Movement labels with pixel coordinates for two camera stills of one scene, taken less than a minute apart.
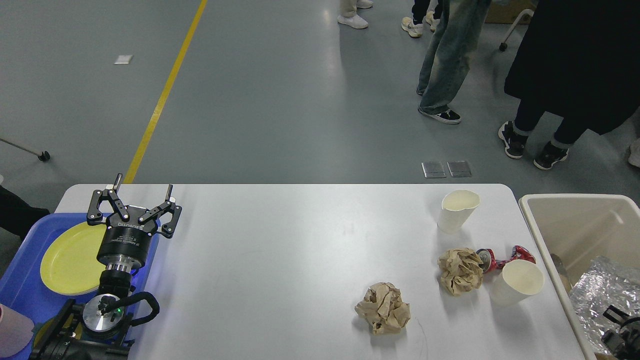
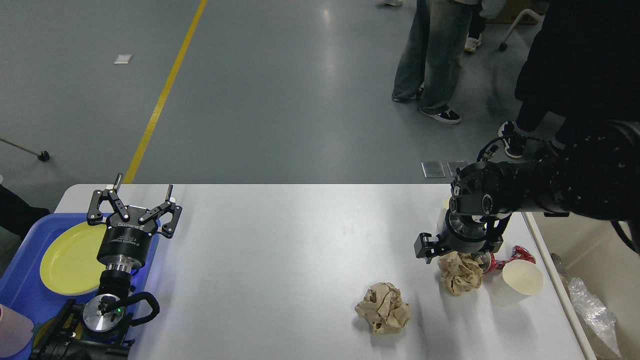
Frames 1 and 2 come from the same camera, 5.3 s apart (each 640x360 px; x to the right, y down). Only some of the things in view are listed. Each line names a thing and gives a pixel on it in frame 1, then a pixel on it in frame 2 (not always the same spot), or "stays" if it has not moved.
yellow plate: x=69 y=264 stays
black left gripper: x=126 y=241 stays
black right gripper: x=626 y=346 -> x=461 y=233
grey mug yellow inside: x=57 y=331 stays
